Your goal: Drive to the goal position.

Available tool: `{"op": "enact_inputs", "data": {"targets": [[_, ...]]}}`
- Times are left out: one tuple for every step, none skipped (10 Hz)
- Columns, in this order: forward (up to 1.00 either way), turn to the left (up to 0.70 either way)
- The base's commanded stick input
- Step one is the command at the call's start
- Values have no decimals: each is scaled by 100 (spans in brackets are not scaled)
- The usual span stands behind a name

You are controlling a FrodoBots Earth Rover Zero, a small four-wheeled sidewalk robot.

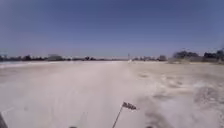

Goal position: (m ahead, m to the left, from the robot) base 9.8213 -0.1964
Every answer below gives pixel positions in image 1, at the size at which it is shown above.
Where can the pole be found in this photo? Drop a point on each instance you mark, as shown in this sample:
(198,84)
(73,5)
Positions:
(128,56)

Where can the pale sandy ground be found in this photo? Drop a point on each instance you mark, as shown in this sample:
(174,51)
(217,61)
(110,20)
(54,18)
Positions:
(96,86)

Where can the row of trees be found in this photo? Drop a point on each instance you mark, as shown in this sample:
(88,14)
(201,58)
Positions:
(185,55)

